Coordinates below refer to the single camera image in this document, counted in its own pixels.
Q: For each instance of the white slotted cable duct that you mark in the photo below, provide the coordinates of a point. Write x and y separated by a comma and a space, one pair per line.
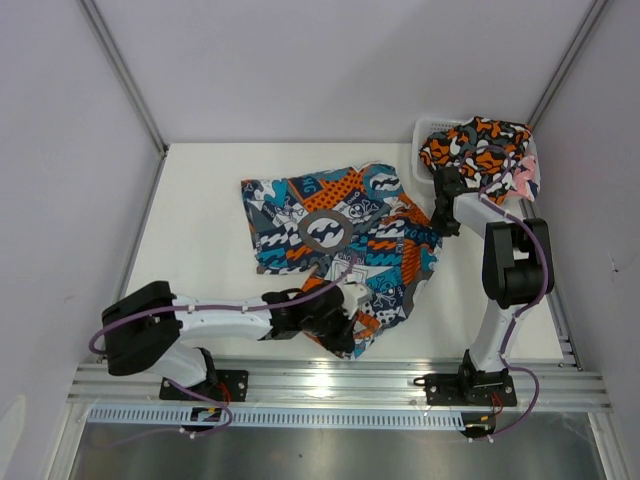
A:
278, 417

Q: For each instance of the aluminium front rail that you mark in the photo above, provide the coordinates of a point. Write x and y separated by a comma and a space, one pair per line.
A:
320, 383

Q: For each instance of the right aluminium frame post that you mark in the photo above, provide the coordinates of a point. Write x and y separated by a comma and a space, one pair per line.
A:
588, 25

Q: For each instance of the blue orange patterned shorts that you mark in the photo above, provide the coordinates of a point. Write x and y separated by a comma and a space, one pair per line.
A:
358, 220

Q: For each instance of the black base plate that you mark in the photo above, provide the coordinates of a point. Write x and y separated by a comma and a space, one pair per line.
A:
479, 390
229, 386

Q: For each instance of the white perforated plastic basket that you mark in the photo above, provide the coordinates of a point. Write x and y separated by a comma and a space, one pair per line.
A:
420, 145

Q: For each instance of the orange camouflage shorts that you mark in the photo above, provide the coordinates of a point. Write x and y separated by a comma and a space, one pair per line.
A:
480, 145

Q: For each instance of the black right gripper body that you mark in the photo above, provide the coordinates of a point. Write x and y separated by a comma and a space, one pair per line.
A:
442, 224

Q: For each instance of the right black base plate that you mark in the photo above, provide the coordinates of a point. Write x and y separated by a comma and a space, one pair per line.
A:
479, 390

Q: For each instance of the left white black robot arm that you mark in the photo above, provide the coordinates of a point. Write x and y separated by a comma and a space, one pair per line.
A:
153, 329

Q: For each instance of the pink white patterned shorts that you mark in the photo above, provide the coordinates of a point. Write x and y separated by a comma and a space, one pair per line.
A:
526, 178

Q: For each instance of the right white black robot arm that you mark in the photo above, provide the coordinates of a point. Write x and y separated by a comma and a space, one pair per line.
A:
517, 272

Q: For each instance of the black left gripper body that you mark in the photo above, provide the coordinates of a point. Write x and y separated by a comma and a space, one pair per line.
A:
329, 330

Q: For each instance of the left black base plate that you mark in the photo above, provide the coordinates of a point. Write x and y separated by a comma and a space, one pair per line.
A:
229, 386

